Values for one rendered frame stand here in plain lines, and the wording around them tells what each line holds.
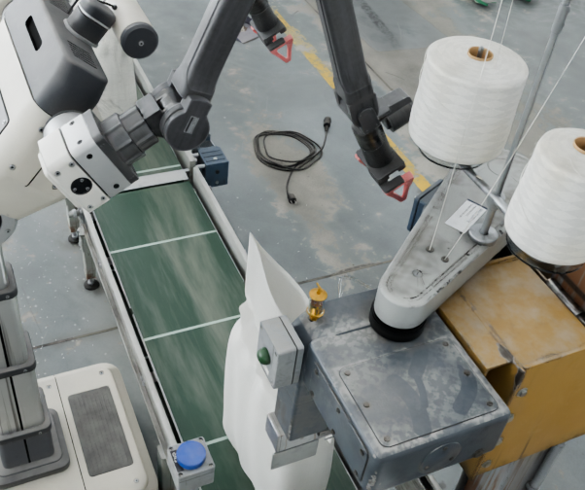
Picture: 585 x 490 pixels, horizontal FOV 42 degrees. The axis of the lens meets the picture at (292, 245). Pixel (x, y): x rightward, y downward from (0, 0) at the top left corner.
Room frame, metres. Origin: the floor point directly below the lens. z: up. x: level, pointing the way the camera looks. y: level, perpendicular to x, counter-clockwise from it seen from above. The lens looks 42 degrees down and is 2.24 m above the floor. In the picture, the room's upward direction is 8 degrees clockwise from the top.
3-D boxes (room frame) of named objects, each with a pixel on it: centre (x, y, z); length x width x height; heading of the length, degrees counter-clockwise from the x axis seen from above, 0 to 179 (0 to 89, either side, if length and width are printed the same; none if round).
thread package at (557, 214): (0.90, -0.38, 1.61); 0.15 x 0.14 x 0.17; 29
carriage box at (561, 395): (0.98, -0.47, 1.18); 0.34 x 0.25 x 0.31; 119
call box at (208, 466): (0.88, 0.15, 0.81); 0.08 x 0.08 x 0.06; 29
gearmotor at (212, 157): (2.62, 0.43, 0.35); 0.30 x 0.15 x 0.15; 29
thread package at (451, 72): (1.12, -0.25, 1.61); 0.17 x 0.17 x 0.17
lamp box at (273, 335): (0.81, 0.00, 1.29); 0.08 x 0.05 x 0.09; 29
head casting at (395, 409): (0.78, -0.19, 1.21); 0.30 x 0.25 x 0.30; 29
